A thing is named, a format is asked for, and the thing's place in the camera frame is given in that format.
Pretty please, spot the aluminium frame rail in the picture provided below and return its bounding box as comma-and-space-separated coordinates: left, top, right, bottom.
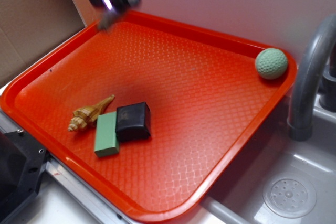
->
1, 112, 133, 223

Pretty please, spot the green dimpled ball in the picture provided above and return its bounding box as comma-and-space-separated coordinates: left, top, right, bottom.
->
255, 48, 288, 80

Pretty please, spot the brown cardboard panel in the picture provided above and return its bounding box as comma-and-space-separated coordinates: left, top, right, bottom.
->
1, 0, 84, 86

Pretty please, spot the brown wood chip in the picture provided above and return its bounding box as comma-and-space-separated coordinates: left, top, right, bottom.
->
97, 12, 122, 31

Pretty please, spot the red plastic tray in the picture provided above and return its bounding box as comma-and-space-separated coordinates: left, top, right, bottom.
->
1, 12, 297, 223

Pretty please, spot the tan spiral seashell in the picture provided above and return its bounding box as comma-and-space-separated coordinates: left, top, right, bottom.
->
67, 94, 115, 132

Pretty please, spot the grey plastic sink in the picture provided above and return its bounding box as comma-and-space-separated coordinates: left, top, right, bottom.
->
202, 95, 336, 224

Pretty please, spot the round sink drain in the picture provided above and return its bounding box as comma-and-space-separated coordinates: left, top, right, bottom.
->
262, 173, 317, 219

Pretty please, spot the green rectangular block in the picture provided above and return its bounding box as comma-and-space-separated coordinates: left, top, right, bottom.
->
94, 112, 119, 158

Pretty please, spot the black square block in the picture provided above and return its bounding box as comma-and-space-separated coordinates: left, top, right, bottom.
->
115, 102, 151, 142

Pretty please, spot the black metal bracket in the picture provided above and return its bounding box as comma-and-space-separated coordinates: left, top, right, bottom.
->
1, 129, 49, 223

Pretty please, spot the grey curved faucet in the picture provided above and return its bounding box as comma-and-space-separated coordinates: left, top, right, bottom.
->
287, 14, 335, 141

